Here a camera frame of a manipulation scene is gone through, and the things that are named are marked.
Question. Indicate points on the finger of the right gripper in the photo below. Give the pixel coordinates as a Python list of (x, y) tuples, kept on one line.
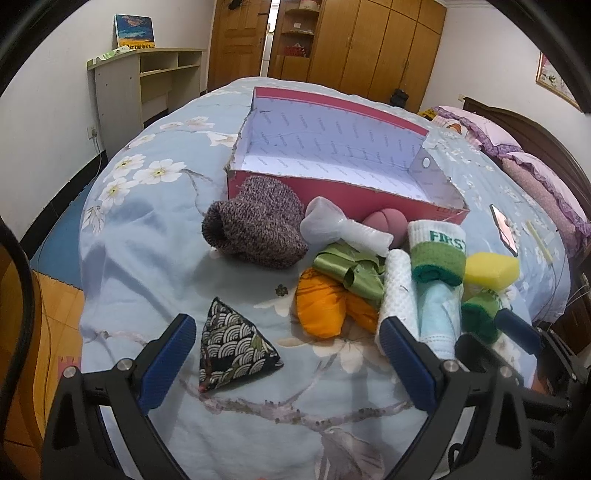
[(521, 332)]

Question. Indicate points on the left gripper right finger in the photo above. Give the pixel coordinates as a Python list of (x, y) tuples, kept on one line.
[(415, 363)]

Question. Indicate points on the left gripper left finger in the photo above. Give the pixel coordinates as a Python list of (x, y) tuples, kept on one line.
[(159, 362)]

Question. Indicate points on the green white sock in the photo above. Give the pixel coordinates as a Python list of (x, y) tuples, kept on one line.
[(478, 314), (438, 252)]

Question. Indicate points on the yellow sponge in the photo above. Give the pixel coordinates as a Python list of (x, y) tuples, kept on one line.
[(491, 270)]

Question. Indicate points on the black wave pattern pouch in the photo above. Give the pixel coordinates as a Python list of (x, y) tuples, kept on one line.
[(232, 349)]

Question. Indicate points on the light blue mask pack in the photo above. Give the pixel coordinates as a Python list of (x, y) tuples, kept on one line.
[(439, 314)]

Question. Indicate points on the white towel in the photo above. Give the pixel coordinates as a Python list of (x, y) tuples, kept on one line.
[(400, 295)]

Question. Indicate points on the orange cloth bundle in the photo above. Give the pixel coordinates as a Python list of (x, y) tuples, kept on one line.
[(323, 305)]

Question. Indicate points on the pink round plush ball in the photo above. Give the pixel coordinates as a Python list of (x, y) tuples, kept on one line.
[(390, 221)]

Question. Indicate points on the white bone plush toy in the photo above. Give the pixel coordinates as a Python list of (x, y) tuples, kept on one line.
[(325, 223)]

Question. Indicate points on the pink cardboard box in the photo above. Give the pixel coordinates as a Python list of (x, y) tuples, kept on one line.
[(362, 158)]

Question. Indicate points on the yellow white comb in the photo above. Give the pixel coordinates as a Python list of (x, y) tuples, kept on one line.
[(540, 242)]

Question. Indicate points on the smartphone on bed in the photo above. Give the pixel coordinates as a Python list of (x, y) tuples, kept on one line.
[(504, 229)]

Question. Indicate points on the blue floral bedspread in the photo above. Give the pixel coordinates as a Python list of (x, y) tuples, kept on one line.
[(335, 410)]

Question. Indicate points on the near pink pillow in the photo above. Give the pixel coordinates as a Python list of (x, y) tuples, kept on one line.
[(553, 196)]

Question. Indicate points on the far purple pillow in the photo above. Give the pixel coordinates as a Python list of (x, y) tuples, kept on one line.
[(494, 140)]

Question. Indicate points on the dark wooden headboard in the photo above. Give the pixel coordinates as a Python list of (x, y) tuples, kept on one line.
[(540, 142)]

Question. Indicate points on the black bag on floor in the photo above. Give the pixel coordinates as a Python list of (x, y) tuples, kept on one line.
[(399, 98)]

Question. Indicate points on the beige shelf desk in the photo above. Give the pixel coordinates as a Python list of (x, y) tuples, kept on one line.
[(137, 86)]

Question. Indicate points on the green white box on desk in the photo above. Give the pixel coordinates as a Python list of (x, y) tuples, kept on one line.
[(108, 54)]

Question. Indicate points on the wooden wardrobe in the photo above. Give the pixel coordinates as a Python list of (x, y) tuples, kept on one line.
[(367, 48)]

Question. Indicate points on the wooden door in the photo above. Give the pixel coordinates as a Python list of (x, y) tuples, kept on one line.
[(238, 32)]

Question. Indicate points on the blue landscape picture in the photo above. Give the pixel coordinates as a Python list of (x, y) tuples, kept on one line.
[(134, 31)]

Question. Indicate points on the wall power outlet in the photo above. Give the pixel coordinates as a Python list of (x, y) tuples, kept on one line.
[(92, 132)]

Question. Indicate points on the framed wall photo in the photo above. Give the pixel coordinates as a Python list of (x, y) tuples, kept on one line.
[(547, 77)]

